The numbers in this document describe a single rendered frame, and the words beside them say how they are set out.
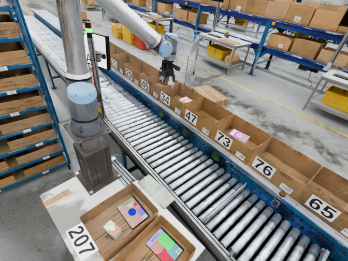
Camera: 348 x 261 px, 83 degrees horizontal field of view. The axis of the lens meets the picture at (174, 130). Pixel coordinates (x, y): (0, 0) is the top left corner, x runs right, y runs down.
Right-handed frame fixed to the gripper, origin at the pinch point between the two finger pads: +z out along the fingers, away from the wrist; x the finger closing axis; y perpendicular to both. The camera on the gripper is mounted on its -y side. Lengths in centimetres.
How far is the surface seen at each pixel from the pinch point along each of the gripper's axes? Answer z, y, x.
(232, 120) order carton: 33, -57, 35
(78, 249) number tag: 53, 94, 48
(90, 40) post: -17, 30, -68
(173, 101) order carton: 32.8, -30.4, -21.1
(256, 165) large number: 38, -27, 79
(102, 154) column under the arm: 35, 61, 9
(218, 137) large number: 37, -28, 41
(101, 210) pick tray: 61, 74, 30
